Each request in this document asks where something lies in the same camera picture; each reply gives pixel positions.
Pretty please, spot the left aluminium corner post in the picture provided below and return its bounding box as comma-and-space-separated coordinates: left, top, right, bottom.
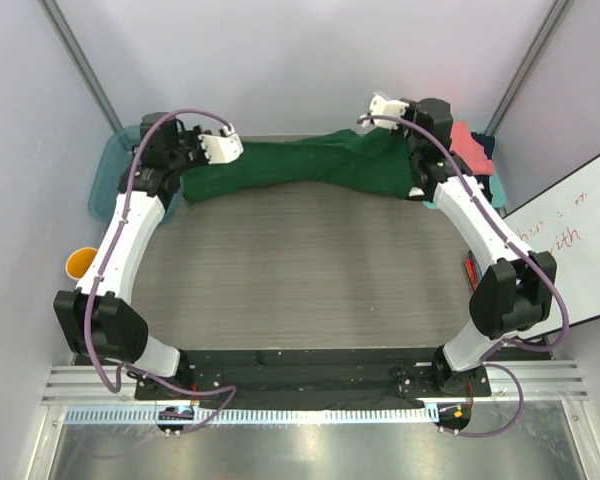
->
37, 0, 123, 132

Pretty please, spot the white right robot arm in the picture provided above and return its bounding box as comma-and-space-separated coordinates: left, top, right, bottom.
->
398, 98, 557, 395

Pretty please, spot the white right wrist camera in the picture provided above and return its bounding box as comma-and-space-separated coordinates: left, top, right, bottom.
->
358, 92, 410, 131

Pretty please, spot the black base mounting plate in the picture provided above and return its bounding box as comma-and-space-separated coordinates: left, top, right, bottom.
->
72, 346, 553, 412

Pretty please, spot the white whiteboard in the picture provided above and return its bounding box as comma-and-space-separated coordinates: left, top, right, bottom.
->
505, 155, 600, 325

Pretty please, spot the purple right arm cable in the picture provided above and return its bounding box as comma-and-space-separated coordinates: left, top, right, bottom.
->
359, 114, 571, 438

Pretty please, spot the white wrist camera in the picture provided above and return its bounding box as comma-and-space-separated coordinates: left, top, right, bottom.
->
198, 125, 244, 165
358, 92, 410, 131

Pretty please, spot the folded coral t shirt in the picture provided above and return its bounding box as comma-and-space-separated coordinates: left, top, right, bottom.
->
451, 121, 495, 176

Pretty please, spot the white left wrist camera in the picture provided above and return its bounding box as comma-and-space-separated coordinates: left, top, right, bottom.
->
198, 125, 244, 165

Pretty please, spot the white floral mug orange inside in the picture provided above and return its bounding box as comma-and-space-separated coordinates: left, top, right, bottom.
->
65, 247, 98, 280

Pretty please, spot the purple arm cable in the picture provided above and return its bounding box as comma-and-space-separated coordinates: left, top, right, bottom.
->
83, 107, 238, 434
359, 114, 571, 438

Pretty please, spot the teal translucent plastic bin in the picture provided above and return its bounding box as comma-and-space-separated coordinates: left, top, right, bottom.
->
88, 125, 141, 225

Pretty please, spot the aluminium extrusion rail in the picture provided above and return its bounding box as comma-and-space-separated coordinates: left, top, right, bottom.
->
42, 360, 588, 411

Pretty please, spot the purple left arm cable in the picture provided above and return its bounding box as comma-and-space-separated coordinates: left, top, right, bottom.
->
83, 107, 238, 434

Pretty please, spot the white slotted cable duct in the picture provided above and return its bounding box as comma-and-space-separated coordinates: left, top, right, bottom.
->
64, 404, 439, 426

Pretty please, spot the folded navy t shirt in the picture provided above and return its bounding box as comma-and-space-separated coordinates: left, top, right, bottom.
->
471, 132, 496, 160

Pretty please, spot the green t shirt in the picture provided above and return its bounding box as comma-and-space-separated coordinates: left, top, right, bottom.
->
182, 129, 414, 203

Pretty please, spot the right aluminium corner post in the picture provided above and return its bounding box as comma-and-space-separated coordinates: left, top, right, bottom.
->
483, 0, 574, 136

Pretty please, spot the aluminium corner post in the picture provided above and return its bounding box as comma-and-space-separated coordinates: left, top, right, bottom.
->
37, 0, 123, 132
483, 0, 574, 136

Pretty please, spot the teal plastic tray lid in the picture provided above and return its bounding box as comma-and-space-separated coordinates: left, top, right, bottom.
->
422, 174, 508, 211

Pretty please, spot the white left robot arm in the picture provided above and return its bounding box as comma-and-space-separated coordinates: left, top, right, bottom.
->
53, 109, 208, 399

